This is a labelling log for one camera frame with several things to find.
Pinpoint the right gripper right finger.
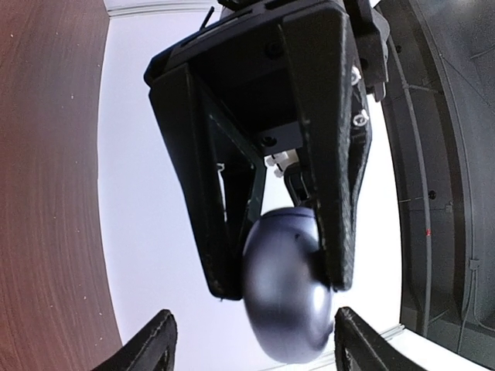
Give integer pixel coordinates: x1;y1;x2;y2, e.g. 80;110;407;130
334;307;424;371

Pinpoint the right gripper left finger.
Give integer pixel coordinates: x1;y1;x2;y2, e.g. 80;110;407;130
94;309;177;371

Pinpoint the lavender earbud charging case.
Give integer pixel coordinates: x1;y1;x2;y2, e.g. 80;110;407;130
242;206;333;364

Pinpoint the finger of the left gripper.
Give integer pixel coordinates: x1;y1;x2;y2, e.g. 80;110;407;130
149;63;255;301

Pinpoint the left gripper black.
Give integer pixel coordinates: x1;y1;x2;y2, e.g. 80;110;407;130
144;1;389;291

